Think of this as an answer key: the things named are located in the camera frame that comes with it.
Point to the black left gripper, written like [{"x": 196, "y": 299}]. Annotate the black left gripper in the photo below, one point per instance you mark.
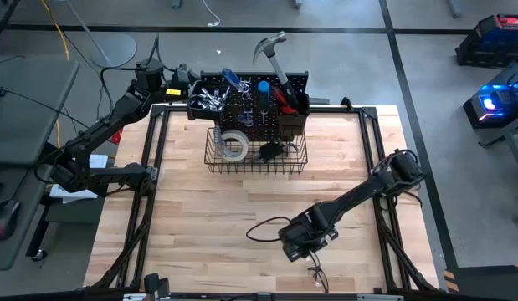
[{"x": 181, "y": 83}]

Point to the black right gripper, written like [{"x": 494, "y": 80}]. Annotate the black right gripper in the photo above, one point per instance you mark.
[{"x": 306, "y": 236}]

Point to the black metal pegboard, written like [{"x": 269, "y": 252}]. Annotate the black metal pegboard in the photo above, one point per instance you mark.
[{"x": 233, "y": 104}]

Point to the white masking tape roll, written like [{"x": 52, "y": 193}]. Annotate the white masking tape roll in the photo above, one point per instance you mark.
[{"x": 242, "y": 152}]

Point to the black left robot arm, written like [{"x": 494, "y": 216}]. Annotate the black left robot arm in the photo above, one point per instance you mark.
[{"x": 112, "y": 115}]

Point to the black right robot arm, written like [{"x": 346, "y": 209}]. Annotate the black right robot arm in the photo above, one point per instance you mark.
[{"x": 359, "y": 190}]

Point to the wide black pegboard bin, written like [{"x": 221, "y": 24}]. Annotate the wide black pegboard bin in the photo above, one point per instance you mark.
[{"x": 200, "y": 115}]

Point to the silver pegboard hook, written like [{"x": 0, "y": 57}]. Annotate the silver pegboard hook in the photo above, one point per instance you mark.
[
  {"x": 247, "y": 97},
  {"x": 247, "y": 110}
]

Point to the grey round stand base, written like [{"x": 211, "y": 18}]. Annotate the grey round stand base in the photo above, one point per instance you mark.
[{"x": 114, "y": 50}]

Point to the grey furniture foot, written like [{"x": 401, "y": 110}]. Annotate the grey furniture foot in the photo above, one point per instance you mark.
[
  {"x": 453, "y": 6},
  {"x": 177, "y": 3},
  {"x": 298, "y": 3}
]

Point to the red flat object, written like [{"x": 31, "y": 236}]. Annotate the red flat object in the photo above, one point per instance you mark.
[{"x": 116, "y": 137}]

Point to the tall black pegboard bin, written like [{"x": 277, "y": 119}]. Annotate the tall black pegboard bin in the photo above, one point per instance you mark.
[{"x": 292, "y": 125}]

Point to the white paper sheet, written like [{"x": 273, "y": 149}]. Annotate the white paper sheet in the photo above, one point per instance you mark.
[{"x": 97, "y": 161}]

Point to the grey desk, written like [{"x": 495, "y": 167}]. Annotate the grey desk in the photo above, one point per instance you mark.
[{"x": 24, "y": 117}]

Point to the black block with hazard stripes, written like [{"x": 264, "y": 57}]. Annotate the black block with hazard stripes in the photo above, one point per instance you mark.
[{"x": 484, "y": 284}]

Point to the black desk leg with caster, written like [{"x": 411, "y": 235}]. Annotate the black desk leg with caster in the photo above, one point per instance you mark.
[{"x": 41, "y": 226}]

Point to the black computer mouse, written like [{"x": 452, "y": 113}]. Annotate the black computer mouse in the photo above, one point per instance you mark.
[{"x": 5, "y": 217}]

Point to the black computer with coloured lights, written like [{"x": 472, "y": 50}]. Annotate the black computer with coloured lights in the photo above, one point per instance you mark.
[{"x": 493, "y": 108}]

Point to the black crate with red top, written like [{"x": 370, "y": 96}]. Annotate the black crate with red top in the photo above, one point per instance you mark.
[{"x": 488, "y": 46}]

